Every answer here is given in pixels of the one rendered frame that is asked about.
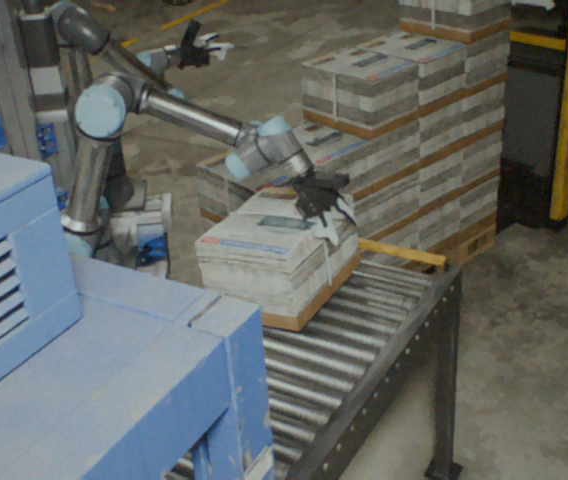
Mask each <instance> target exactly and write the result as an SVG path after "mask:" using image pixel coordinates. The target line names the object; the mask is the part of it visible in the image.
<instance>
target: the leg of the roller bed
mask: <svg viewBox="0 0 568 480"><path fill-rule="evenodd" d="M460 308H461V303H460V304H459V305H457V307H456V308H455V310H454V311H453V313H452V314H451V317H450V318H449V320H448V321H447V322H446V324H445V325H444V327H443V328H442V330H441V331H439V333H438V346H437V376H436V405H437V406H435V423H436V436H434V439H435V466H434V472H435V473H437V474H440V475H443V476H448V475H450V473H451V471H452V469H453V455H454V434H455V413H456V392H457V370H458V349H459V329H460ZM451 474H452V473H451ZM450 477H451V475H450Z"/></svg>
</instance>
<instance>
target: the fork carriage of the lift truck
mask: <svg viewBox="0 0 568 480"><path fill-rule="evenodd" d="M499 166H500V174H499V175H497V176H499V177H500V182H499V187H498V188H497V190H498V191H497V209H496V210H497V212H498V211H500V212H503V213H506V214H509V215H512V216H514V221H516V222H519V223H521V224H524V225H528V226H531V227H533V228H536V229H539V227H541V226H544V223H545V213H546V203H547V192H548V181H549V171H547V170H544V169H540V168H537V167H533V166H530V165H527V164H523V162H519V161H516V160H513V159H510V158H505V157H502V156H500V164H499Z"/></svg>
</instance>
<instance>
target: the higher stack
mask: <svg viewBox="0 0 568 480"><path fill-rule="evenodd" d="M399 1H401V2H400V5H401V6H400V7H401V8H400V9H401V20H403V21H408V22H413V23H419V24H425V25H431V26H432V29H435V26H437V27H442V28H447V29H453V30H459V31H464V32H470V35H471V32H473V31H476V30H478V29H481V28H484V27H488V26H490V25H493V24H495V23H498V22H502V21H504V19H507V18H509V17H510V15H511V14H512V13H511V12H512V11H511V10H512V8H511V6H512V5H511V3H512V1H511V0H399ZM401 33H406V34H411V35H416V36H422V37H427V38H432V39H437V40H442V41H447V42H453V43H458V44H462V45H467V48H466V49H467V51H466V54H467V55H466V59H465V70H464V72H465V73H466V76H465V81H464V82H465V86H464V88H469V86H471V85H474V84H477V83H479V82H481V81H484V80H486V79H490V78H492V77H494V76H496V75H499V74H501V73H503V71H506V70H507V65H508V63H507V61H508V60H507V59H508V58H507V56H509V54H510V53H509V46H510V45H509V44H510V42H509V36H510V35H509V30H506V29H505V30H501V31H499V32H496V33H494V34H491V35H488V37H485V38H482V39H480V40H477V41H475V42H472V43H465V42H460V41H455V40H449V39H444V38H439V37H433V36H428V35H423V34H418V33H412V32H407V30H406V31H403V32H401ZM503 90H504V82H500V83H498V84H495V85H493V86H491V87H488V89H485V90H483V91H481V92H479V93H477V94H474V95H471V96H469V97H465V98H463V100H464V104H463V107H464V108H463V111H464V112H463V113H462V115H463V118H462V120H463V121H462V124H464V136H463V138H465V141H466V138H467V137H469V136H471V135H473V134H476V133H478V132H480V131H482V130H484V129H486V128H488V127H490V126H493V124H496V123H498V122H500V121H502V119H503V118H504V116H503V114H504V105H503V100H504V96H503V95H504V91H503ZM501 133H502V132H501V131H498V132H496V133H494V134H492V135H489V136H487V137H485V138H483V139H481V140H479V141H477V142H474V144H472V145H470V146H468V147H466V148H462V149H461V150H462V151H463V157H462V158H463V162H462V166H461V167H462V169H461V173H462V178H461V179H462V182H461V183H462V186H461V187H463V186H465V185H467V184H468V183H470V182H472V181H474V179H477V178H479V177H481V176H483V175H485V174H486V173H488V172H490V171H492V170H495V169H497V168H498V167H499V164H500V153H501V152H502V151H501V150H502V149H501V147H502V141H501V136H502V135H501ZM499 182H500V177H499V176H496V177H494V178H491V179H489V180H487V182H485V183H484V184H482V185H480V186H478V187H475V188H474V189H472V190H470V191H468V192H466V193H465V194H463V195H461V196H458V200H460V202H458V204H460V208H461V209H460V215H461V216H460V220H458V221H460V222H458V223H460V224H458V231H460V234H461V231H463V230H464V229H466V228H468V227H469V226H471V225H473V224H474V223H476V222H479V221H480V220H482V218H484V217H486V216H487V215H489V214H491V213H492V212H495V211H496V209H497V191H498V190H497V188H498V187H499ZM495 230H496V220H492V221H491V222H489V223H487V224H486V225H484V226H482V227H481V228H479V229H476V230H475V231H473V232H471V233H470V234H468V235H466V236H465V237H463V239H461V240H458V241H456V243H457V246H458V252H457V266H461V265H462V264H464V263H465V262H467V261H469V260H470V259H472V258H473V256H475V255H478V254H479V253H481V252H482V251H484V250H486V249H487V248H489V247H490V246H492V245H495Z"/></svg>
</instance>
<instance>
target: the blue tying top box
mask: <svg viewBox="0 0 568 480"><path fill-rule="evenodd" d="M51 174H52V167H51V166H50V165H48V164H46V163H45V162H41V161H36V160H31V159H26V158H21V157H17V156H11V155H6V154H1V153H0V379H1V378H2V377H4V376H5V375H7V374H8V373H9V372H11V371H12V370H13V369H15V368H16V366H17V365H20V364H21V363H22V362H23V361H25V360H26V359H27V358H29V357H30V356H31V355H33V354H35V353H36V352H37V351H39V349H40V348H41V347H43V346H44V345H45V344H47V343H48V342H49V341H52V340H53V339H54V338H55V337H57V336H58V335H59V334H61V332H62V331H63V330H65V329H67V328H68V327H70V326H71V325H72V324H73V323H75V322H76V321H77V320H79V319H80V318H81V317H82V314H81V309H80V304H79V300H78V294H77V290H76V289H75V288H76V286H75V281H74V275H73V271H72V266H71V262H70V256H69V252H68V247H67V242H66V237H65V232H63V228H62V223H61V217H60V213H59V208H58V206H57V198H56V193H55V188H54V184H53V178H52V175H51Z"/></svg>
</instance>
